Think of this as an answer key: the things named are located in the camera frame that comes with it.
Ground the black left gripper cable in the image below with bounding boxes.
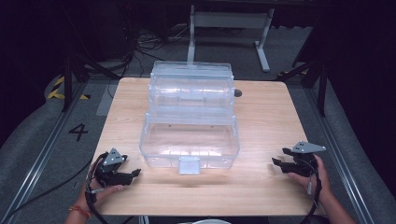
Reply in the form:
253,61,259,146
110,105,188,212
84,153,110,224

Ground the yellow and black floor tape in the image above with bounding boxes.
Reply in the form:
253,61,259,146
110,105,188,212
46,76,92,101

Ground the metal floor rail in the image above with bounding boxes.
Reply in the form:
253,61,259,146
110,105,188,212
0,83,89,220
303,87,376,224

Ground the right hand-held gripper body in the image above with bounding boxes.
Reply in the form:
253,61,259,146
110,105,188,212
288,141,327,177

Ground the bundle of black floor cables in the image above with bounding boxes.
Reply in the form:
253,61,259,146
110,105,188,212
122,21,191,80

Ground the white metal stand frame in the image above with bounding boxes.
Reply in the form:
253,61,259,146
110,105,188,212
186,4,276,74

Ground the white rounded object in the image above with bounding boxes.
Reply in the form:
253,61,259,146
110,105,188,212
177,218,233,224

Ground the clear plastic storage box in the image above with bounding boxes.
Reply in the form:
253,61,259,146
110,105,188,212
138,60,241,175

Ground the black tripod stand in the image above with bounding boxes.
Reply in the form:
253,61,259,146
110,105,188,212
277,57,332,119
60,50,123,113

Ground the person's left hand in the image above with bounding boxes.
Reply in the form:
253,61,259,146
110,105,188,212
77,158,125,213

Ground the orange bead bracelet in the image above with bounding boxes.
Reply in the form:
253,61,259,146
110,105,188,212
68,204,92,219

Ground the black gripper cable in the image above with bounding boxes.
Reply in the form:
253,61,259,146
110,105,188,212
84,153,110,224
299,157,323,224

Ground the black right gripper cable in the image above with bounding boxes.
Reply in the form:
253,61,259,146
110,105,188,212
299,157,323,224

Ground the person's right hand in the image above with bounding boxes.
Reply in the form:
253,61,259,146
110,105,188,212
287,153,333,203

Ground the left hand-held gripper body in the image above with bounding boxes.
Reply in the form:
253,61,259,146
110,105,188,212
92,147,134,188

